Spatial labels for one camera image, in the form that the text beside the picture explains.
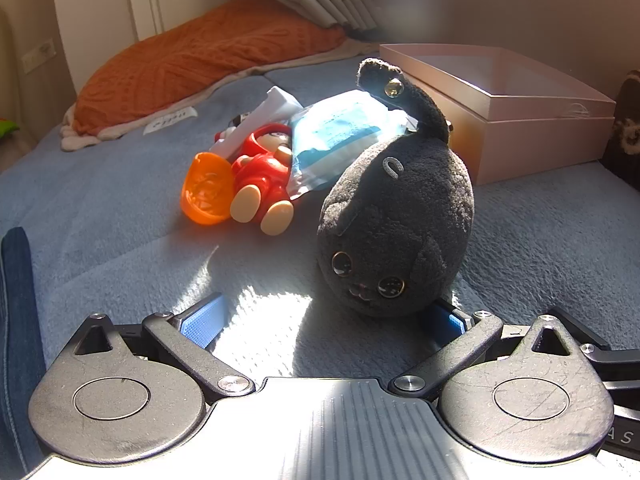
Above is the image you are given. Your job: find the pink cardboard box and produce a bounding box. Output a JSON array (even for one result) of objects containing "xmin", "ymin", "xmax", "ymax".
[{"xmin": 378, "ymin": 43, "xmax": 617, "ymax": 187}]

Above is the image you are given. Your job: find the white cabinet panel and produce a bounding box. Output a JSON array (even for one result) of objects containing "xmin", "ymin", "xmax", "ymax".
[{"xmin": 50, "ymin": 0, "xmax": 168, "ymax": 61}]

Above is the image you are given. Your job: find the brown patterned sock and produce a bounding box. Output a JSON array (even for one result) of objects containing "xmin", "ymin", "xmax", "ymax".
[{"xmin": 600, "ymin": 70, "xmax": 640, "ymax": 191}]

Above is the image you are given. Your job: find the orange plastic capsule half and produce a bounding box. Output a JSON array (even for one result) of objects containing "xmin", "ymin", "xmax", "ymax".
[{"xmin": 180, "ymin": 151, "xmax": 235, "ymax": 228}]

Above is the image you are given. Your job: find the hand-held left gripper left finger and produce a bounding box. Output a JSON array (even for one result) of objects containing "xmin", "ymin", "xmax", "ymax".
[{"xmin": 60, "ymin": 292, "xmax": 256, "ymax": 403}]

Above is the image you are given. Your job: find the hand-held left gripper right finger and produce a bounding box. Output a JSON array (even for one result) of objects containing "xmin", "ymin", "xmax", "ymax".
[{"xmin": 389, "ymin": 299, "xmax": 586, "ymax": 403}]

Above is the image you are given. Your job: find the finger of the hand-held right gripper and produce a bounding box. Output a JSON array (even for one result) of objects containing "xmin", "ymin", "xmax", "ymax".
[{"xmin": 547, "ymin": 307, "xmax": 640, "ymax": 401}]

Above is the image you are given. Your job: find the red figure toy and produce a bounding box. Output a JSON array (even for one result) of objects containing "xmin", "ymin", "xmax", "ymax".
[{"xmin": 230, "ymin": 122, "xmax": 296, "ymax": 237}]

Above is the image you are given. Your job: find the left leg in blue jeans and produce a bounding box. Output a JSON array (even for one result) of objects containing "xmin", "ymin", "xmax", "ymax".
[{"xmin": 0, "ymin": 226, "xmax": 48, "ymax": 480}]

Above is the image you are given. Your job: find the white plastic adapter box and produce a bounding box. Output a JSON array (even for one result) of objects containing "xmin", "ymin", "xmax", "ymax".
[{"xmin": 209, "ymin": 86, "xmax": 306, "ymax": 161}]

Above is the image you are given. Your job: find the black plush cat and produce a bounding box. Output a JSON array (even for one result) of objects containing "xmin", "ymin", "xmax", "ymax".
[{"xmin": 316, "ymin": 57, "xmax": 473, "ymax": 318}]

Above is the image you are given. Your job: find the white paper label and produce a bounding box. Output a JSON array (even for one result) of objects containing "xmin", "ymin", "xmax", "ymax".
[{"xmin": 143, "ymin": 106, "xmax": 199, "ymax": 137}]

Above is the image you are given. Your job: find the orange knitted blanket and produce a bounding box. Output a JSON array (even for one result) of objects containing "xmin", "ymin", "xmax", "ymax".
[{"xmin": 60, "ymin": 0, "xmax": 386, "ymax": 152}]

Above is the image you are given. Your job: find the white wall socket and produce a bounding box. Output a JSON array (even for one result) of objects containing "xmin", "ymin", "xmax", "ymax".
[{"xmin": 22, "ymin": 37, "xmax": 56, "ymax": 68}]

